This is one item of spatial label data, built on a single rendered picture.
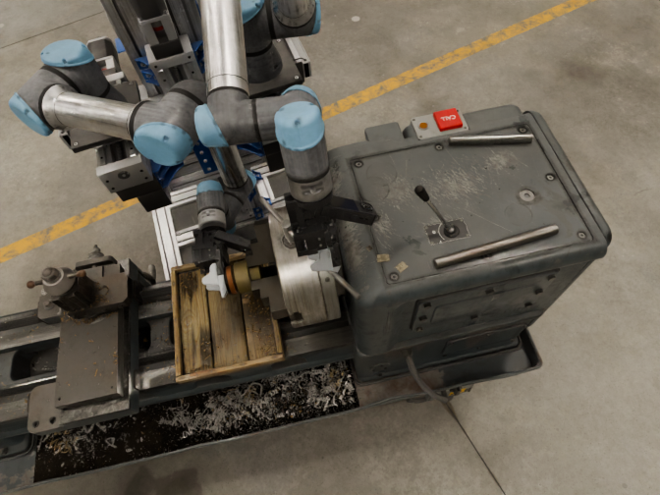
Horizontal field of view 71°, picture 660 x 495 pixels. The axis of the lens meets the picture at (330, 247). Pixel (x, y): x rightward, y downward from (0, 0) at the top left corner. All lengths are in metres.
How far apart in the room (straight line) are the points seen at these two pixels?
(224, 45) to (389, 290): 0.57
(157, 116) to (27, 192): 2.27
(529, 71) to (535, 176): 2.31
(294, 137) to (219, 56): 0.24
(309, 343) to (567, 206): 0.76
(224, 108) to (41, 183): 2.56
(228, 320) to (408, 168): 0.68
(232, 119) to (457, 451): 1.74
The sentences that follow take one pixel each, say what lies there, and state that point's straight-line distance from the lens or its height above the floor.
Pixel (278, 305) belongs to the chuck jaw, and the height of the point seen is 1.12.
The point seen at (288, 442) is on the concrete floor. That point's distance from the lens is 2.19.
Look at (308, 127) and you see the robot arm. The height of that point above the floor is 1.64.
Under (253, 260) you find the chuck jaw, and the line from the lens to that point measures 1.19.
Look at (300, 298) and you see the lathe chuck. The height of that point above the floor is 1.17.
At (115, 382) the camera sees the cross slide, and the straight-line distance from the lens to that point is 1.37.
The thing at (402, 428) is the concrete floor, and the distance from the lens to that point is 2.18.
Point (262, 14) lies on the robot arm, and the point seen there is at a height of 1.37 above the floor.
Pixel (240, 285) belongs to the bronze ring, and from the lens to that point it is 1.19.
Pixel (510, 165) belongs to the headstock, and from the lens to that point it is 1.21.
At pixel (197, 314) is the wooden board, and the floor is 0.89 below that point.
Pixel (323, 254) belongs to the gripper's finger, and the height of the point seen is 1.37.
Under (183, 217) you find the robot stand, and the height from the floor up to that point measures 0.21.
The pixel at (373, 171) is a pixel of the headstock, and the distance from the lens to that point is 1.15.
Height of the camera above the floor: 2.16
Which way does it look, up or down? 61 degrees down
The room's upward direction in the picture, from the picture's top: 7 degrees counter-clockwise
